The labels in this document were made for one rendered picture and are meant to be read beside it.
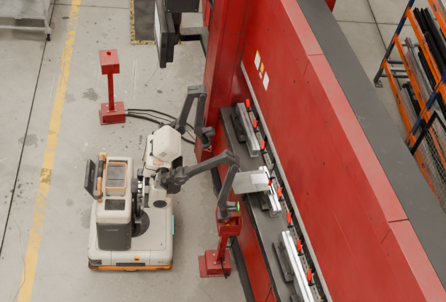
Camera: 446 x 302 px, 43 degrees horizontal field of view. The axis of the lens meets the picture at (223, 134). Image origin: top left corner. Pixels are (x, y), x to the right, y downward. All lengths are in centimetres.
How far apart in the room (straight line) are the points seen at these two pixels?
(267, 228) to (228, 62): 129
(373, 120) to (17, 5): 460
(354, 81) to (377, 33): 439
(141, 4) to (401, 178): 496
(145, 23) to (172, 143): 322
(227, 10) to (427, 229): 214
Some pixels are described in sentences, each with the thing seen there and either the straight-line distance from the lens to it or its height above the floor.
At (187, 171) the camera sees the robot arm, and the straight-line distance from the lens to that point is 368.
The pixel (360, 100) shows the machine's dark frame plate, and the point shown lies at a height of 230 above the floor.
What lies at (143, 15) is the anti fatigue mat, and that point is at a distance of 689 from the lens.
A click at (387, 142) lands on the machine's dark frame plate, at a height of 230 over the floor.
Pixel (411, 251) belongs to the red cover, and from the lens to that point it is 248.
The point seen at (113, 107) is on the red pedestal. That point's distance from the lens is 560.
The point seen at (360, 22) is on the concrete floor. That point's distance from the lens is 749.
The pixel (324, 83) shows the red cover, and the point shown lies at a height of 230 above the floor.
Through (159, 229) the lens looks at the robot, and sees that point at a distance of 462.
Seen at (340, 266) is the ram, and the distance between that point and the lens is 308.
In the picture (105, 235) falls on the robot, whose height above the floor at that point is 54.
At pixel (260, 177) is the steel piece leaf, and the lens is 411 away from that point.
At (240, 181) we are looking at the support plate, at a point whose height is 100.
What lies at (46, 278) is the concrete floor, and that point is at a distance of 480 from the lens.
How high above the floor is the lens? 426
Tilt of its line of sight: 49 degrees down
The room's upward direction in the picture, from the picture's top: 11 degrees clockwise
